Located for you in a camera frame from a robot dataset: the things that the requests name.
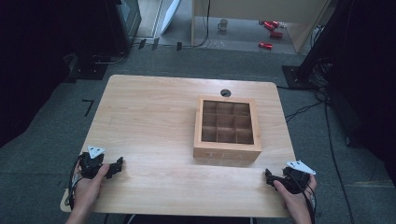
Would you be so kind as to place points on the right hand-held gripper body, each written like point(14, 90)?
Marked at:
point(295, 182)

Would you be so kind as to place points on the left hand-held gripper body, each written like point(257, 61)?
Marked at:
point(91, 163)

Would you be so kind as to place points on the black flat stand base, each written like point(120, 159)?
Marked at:
point(88, 70)

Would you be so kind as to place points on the person's right hand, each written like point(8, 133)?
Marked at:
point(295, 202)

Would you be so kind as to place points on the black cabinet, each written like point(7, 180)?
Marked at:
point(124, 25)

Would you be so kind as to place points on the white board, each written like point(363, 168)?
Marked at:
point(170, 15)

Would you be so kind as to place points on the black tape strip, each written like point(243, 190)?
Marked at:
point(179, 46)

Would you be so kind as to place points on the grey mug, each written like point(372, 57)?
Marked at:
point(222, 25)

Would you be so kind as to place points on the red can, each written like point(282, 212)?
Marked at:
point(270, 25)
point(265, 45)
point(276, 34)

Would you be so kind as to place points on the person's left hand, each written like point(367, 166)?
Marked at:
point(88, 193)

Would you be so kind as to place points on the wooden compartment tea box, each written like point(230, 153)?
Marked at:
point(227, 153)

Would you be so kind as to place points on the light wooden desk frame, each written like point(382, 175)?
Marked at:
point(299, 31)

